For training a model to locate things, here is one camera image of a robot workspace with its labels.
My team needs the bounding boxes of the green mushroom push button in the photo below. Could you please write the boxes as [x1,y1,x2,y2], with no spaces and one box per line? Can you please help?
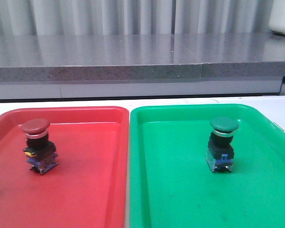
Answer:
[206,116,239,172]

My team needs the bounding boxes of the red mushroom push button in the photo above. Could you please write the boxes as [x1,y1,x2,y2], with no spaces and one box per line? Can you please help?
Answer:
[21,118,58,175]

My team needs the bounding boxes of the green plastic tray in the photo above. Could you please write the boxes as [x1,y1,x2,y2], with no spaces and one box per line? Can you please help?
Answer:
[130,104,285,228]

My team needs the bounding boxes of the red plastic tray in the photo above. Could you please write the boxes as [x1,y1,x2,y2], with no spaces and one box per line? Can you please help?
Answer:
[0,106,129,228]

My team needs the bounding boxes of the grey stone counter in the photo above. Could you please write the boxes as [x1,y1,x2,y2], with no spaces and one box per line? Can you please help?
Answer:
[0,33,285,100]

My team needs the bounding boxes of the white rice cooker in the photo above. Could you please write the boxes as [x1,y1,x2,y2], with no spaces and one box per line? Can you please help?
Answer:
[268,0,285,35]

